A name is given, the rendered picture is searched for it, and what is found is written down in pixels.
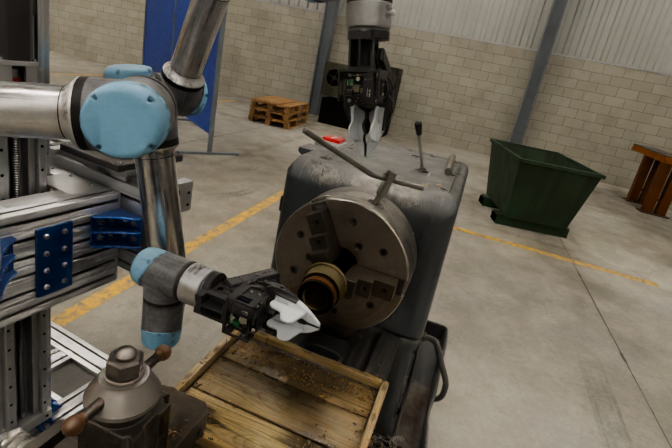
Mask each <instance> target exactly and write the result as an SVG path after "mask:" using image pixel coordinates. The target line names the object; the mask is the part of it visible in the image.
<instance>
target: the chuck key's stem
mask: <svg viewBox="0 0 672 448"><path fill-rule="evenodd" d="M386 176H387V180H386V181H383V180H382V182H381V184H380V186H379V187H378V189H377V191H376V197H375V199H374V200H373V202H372V204H373V205H374V206H378V205H379V203H380V201H381V199H382V198H384V197H385V196H386V194H387V192H388V190H389V188H390V187H391V185H392V183H393V181H394V179H395V178H396V176H397V172H396V171H395V170H393V169H388V171H387V173H386Z"/></svg>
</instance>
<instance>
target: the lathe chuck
mask: <svg viewBox="0 0 672 448"><path fill-rule="evenodd" d="M324 199H326V203H327V206H328V209H329V212H330V215H331V218H332V222H333V225H334V228H335V231H336V234H337V238H338V241H339V244H340V247H341V248H344V249H346V250H348V251H349V252H351V253H352V254H353V256H354V257H355V259H356V261H357V264H358V265H360V266H363V267H366V268H369V269H372V270H375V271H378V272H381V273H384V274H387V275H390V276H393V277H396V278H399V279H402V280H405V281H406V283H405V287H404V290H403V293H402V295H401V296H400V295H397V294H394V297H393V299H392V301H391V302H388V301H386V300H383V299H380V298H377V297H374V296H370V298H369V299H366V298H363V297H360V296H357V295H354V297H353V298H352V299H351V298H348V297H345V296H343V298H342V299H341V300H339V301H338V303H337V304H336V305H335V306H334V307H333V308H332V309H331V310H330V311H329V312H328V313H326V314H322V315H316V314H314V315H315V317H316V318H317V319H318V321H319V322H320V323H322V324H324V325H327V326H330V327H333V328H337V329H344V330H358V329H364V328H368V327H371V326H374V325H376V324H378V323H380V322H382V321H384V320H385V319H386V318H388V317H389V316H390V315H391V314H392V313H393V312H394V311H395V310H396V309H397V307H398V306H399V304H400V303H401V301H402V299H403V297H404V294H405V292H406V290H407V288H408V285H409V283H410V280H411V278H412V275H413V271H414V266H415V250H414V245H413V241H412V237H411V235H410V232H409V230H408V228H407V226H406V224H405V223H404V221H403V220H402V218H401V217H400V216H399V215H398V214H397V212H396V211H395V210H394V209H393V208H392V207H390V206H389V205H388V204H387V203H385V202H384V201H382V200H381V201H380V203H379V205H380V206H381V207H382V208H377V207H375V206H373V205H372V204H370V203H369V202H368V201H369V200H372V201H373V200H374V199H375V196H373V195H371V194H368V193H365V192H362V191H358V190H350V189H342V190H334V191H330V192H326V193H324V194H321V195H319V196H318V197H316V198H314V199H313V200H311V201H310V202H308V203H306V204H305V205H303V206H302V207H300V208H299V209H297V210H296V211H295V212H294V213H293V214H292V215H291V216H290V217H289V218H288V219H287V220H286V222H285V223H284V225H283V227H282V229H281V231H280V233H279V236H278V239H277V244H276V252H275V258H276V267H277V272H278V273H279V274H280V281H281V283H282V285H283V286H285V287H286V288H287V289H289V290H290V291H291V292H292V293H293V294H295V295H297V294H298V290H299V287H300V285H301V281H302V279H303V278H304V274H305V272H306V270H307V269H308V268H309V267H310V266H311V265H312V263H311V260H310V257H309V254H310V253H311V252H313V251H312V248H311V245H310V242H309V239H308V238H309V237H310V236H312V234H311V231H310V228H309V225H308V222H307V219H306V215H308V214H309V213H310V212H312V211H313V210H312V207H311V204H312V203H314V202H316V201H320V200H324Z"/></svg>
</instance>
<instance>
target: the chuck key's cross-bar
mask: <svg viewBox="0 0 672 448"><path fill-rule="evenodd" d="M302 133H303V134H305V135H307V136H308V137H310V138H311V139H313V140H314V141H316V142H317V143H319V144H320V145H322V146H323V147H325V148H327V149H328V150H330V151H331V152H333V153H334V154H336V155H337V156H339V157H340V158H342V159H343V160H345V161H347V162H348V163H350V164H351V165H353V166H354V167H356V168H357V169H359V170H360V171H362V172H364V173H365V174H367V175H368V176H370V177H372V178H375V179H379V180H383V181H386V180H387V176H386V175H382V174H378V173H375V172H373V171H371V170H369V169H368V168H366V167H365V166H363V165H362V164H360V163H359V162H357V161H356V160H354V159H353V158H351V157H350V156H348V155H347V154H345V153H344V152H342V151H341V150H339V149H338V148H336V147H335V146H333V145H332V144H330V143H329V142H327V141H326V140H324V139H323V138H321V137H320V136H318V135H317V134H315V133H314V132H312V131H311V130H309V129H308V128H306V127H305V128H303V130H302ZM393 183H394V184H398V185H402V186H405V187H409V188H413V189H417V190H421V191H423V190H424V186H422V185H419V184H415V183H411V182H408V181H404V180H400V179H397V178H395V179H394V181H393Z"/></svg>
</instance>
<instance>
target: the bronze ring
mask: <svg viewBox="0 0 672 448"><path fill-rule="evenodd" d="M346 290H347V281H346V278H345V276H344V274H343V273H342V271H341V270H340V269H339V268H338V267H337V266H336V265H334V264H330V263H326V262H318V263H315V264H313V265H311V266H310V267H309V268H308V269H307V270H306V272H305V274H304V278H303V279H302V281H301V285H300V287H299V290H298V298H299V299H300V301H302V302H303V303H304V304H305V305H306V306H307V307H308V308H309V309H310V311H311V312H312V313H313V314H316V315H322V314H326V313H328V312H329V311H330V310H331V309H332V308H333V307H334V306H335V305H336V304H337V303H338V301H339V300H341V299H342V298H343V296H344V295H345V293H346Z"/></svg>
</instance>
